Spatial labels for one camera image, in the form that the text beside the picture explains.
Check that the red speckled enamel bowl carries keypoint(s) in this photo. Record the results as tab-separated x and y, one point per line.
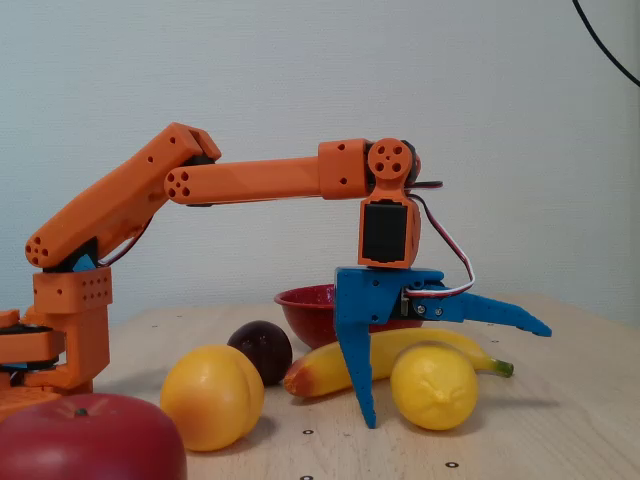
310	320

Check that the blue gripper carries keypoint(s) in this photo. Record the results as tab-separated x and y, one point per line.
367	297

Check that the dark purple plastic plum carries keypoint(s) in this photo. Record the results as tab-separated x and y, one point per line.
260	350

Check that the yellow plastic lemon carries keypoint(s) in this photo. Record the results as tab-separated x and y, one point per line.
435	385

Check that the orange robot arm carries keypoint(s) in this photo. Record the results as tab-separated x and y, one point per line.
250	180

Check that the red plastic apple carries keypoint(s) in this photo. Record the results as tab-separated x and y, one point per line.
85	445

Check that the yellow plastic banana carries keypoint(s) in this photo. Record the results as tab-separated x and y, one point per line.
325	370

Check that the orange plastic peach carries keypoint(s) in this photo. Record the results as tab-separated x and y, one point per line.
210	395

